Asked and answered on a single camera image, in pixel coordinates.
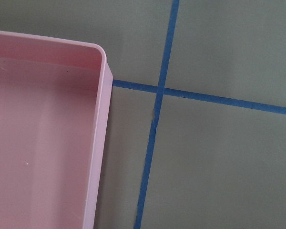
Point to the pink plastic bin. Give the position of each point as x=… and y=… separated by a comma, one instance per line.
x=54, y=104

